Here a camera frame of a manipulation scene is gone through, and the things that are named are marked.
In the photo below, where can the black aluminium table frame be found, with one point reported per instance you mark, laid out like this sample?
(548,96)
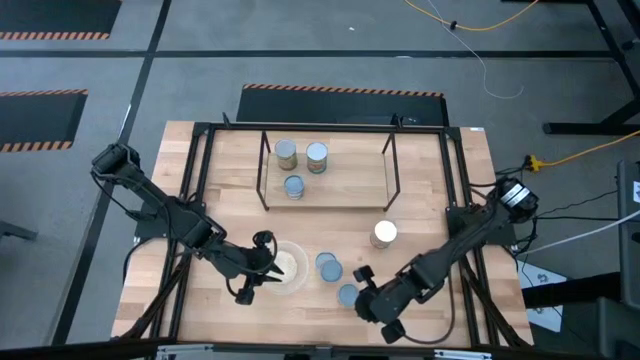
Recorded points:
(350,128)

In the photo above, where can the small oranges tin can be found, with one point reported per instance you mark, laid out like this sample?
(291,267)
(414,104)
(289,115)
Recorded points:
(294,185)

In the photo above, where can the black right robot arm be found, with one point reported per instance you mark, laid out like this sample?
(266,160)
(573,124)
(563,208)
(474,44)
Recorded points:
(465,240)

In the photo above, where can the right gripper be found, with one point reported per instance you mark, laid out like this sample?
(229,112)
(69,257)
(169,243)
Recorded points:
(385,305)

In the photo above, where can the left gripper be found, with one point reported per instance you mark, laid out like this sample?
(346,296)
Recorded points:
(239,262)

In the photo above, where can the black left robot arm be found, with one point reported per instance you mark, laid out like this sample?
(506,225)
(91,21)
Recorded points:
(150,192)

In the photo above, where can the grey chair leg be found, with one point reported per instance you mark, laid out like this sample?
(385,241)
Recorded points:
(17,231)

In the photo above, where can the silver aluminium bracket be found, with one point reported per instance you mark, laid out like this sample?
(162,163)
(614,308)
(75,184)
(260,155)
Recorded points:
(462,355)
(185,352)

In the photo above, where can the olive tan label can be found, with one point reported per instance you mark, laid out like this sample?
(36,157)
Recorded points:
(285,150)

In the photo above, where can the large blue tomato can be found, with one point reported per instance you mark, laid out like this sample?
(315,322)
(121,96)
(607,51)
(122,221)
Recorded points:
(316,151)

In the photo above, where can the black mat hazard stripe edge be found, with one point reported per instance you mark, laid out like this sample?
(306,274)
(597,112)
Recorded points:
(55,17)
(340,107)
(35,120)

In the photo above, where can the white paper sheet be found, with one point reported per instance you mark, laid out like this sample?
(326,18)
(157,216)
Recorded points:
(547,317)

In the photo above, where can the grey cabinet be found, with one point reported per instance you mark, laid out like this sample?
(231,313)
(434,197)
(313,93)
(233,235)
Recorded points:
(630,260)

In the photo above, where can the wooden shelf black metal frame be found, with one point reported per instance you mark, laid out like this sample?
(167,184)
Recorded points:
(345,185)

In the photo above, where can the blue white peaches can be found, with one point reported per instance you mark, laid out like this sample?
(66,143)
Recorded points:
(385,231)

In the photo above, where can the black desk leg frame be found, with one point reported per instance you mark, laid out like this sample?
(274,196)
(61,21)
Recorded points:
(575,128)

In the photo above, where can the white plastic bowl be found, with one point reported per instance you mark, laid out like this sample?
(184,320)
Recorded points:
(295,282)

